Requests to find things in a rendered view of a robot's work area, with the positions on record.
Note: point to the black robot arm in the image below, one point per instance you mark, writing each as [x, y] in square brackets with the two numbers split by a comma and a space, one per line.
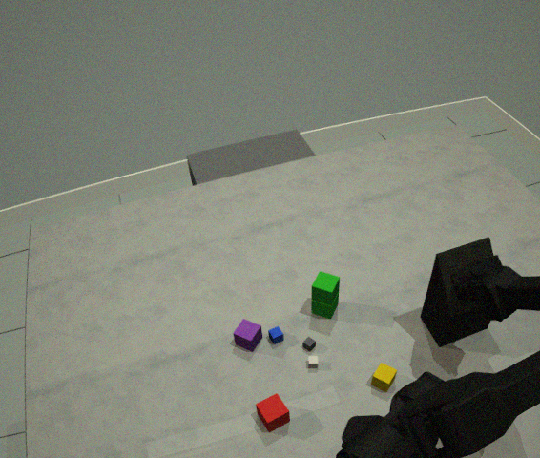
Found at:
[470, 412]

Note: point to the purple cube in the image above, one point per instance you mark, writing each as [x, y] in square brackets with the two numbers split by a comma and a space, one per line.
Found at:
[248, 335]

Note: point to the small blue block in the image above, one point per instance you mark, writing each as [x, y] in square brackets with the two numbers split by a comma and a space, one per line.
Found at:
[276, 335]

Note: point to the yellow cube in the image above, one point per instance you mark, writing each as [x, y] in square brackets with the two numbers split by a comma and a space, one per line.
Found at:
[384, 377]

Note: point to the red block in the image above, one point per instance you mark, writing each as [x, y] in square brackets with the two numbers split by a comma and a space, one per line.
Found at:
[273, 412]

